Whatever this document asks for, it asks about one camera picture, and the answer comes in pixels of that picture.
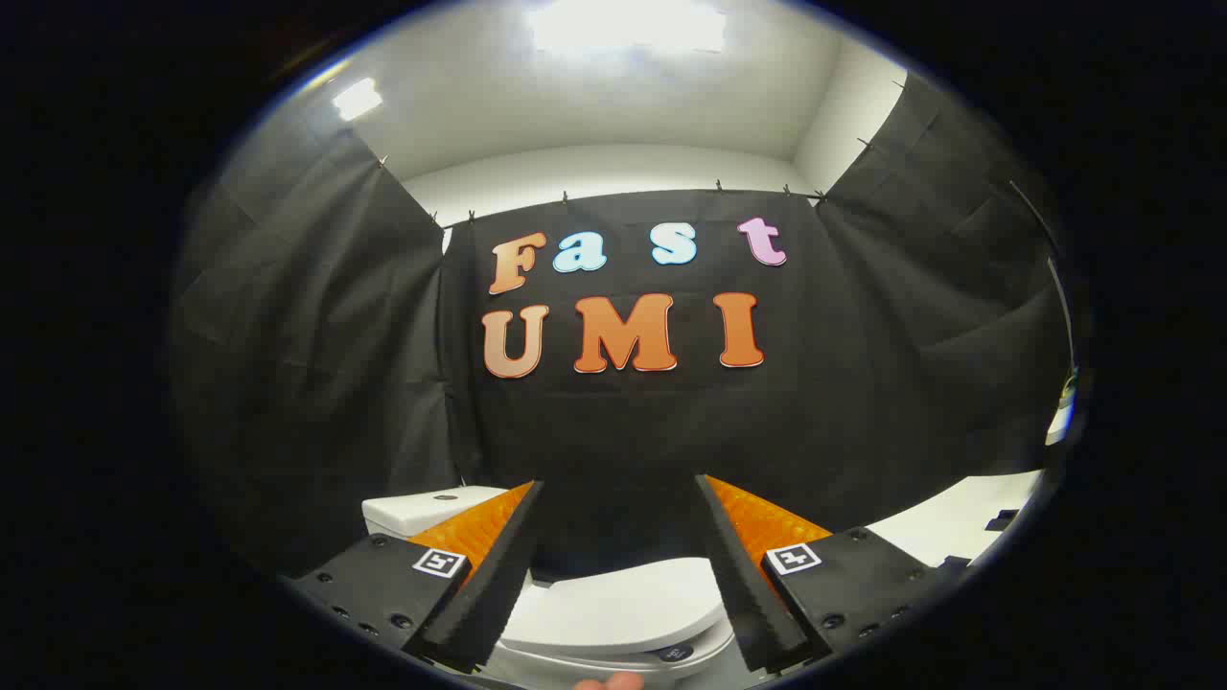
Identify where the small ceiling light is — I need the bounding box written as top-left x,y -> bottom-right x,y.
332,77 -> 384,123

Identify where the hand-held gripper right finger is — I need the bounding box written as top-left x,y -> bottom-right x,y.
694,473 -> 971,675

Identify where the large ceiling light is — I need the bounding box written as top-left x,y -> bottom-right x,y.
525,0 -> 729,57

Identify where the black backdrop cloth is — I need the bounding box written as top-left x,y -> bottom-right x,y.
168,72 -> 1075,582

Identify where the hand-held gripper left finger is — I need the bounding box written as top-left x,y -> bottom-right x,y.
288,479 -> 545,675

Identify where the white toilet tank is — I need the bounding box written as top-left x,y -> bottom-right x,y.
361,485 -> 509,540

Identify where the white toilet seat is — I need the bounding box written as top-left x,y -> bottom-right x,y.
484,618 -> 741,687

